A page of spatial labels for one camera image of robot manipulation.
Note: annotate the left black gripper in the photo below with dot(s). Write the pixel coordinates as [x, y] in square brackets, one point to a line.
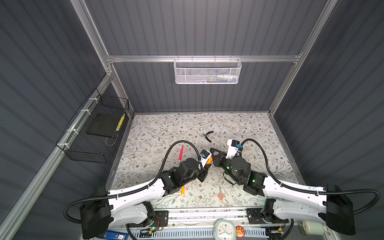
[201, 175]

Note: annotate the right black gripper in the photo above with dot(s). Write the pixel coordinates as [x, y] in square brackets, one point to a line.
[221, 157]

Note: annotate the translucent pink cap front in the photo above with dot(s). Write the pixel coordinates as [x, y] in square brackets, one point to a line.
[221, 195]

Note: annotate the pink highlighter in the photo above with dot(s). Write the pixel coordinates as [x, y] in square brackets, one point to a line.
[181, 153]

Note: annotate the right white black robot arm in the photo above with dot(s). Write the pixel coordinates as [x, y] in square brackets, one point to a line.
[297, 202]

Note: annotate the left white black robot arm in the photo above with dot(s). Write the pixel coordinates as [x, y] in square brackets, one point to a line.
[133, 205]

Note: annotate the white analog clock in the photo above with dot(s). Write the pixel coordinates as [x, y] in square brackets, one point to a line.
[224, 230]

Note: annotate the red round badge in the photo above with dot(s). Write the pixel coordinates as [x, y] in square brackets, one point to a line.
[240, 232]

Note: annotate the yellow highlighter in basket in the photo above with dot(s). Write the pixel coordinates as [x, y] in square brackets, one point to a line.
[120, 122]

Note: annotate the blue black device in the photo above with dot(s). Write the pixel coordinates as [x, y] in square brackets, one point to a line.
[112, 235]

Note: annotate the black pad in basket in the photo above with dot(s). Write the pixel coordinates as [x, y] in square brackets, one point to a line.
[103, 125]

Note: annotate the white tape roll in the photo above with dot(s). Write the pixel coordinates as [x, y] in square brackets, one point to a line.
[313, 228]

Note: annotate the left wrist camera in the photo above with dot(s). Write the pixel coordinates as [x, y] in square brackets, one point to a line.
[205, 155]

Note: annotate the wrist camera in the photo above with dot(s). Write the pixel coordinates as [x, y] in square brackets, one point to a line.
[234, 148]
[205, 155]

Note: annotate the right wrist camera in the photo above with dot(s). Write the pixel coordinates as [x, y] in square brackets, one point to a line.
[234, 148]

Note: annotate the black handled pliers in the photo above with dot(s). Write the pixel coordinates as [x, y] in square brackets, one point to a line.
[206, 135]

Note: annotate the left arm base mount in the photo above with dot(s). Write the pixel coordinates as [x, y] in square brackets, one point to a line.
[153, 220]

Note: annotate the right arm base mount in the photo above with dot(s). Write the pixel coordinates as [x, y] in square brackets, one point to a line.
[257, 216]

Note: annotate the white wire mesh basket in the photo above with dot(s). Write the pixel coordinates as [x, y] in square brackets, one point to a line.
[209, 71]

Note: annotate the black wire mesh basket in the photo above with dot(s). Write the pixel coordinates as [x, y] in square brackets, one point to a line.
[79, 146]

